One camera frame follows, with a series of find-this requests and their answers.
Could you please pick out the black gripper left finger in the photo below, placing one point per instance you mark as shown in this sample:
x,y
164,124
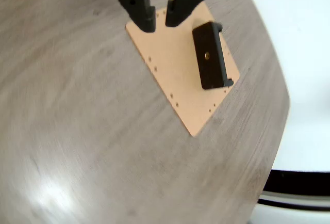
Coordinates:
x,y
134,2

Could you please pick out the black block with brass inserts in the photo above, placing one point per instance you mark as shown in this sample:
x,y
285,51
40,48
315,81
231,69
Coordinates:
x,y
208,66

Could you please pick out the orange board with small holes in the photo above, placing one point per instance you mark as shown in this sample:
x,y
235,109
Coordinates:
x,y
175,79

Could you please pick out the black baseboard strip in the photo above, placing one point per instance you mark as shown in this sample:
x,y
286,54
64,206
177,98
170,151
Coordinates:
x,y
296,182

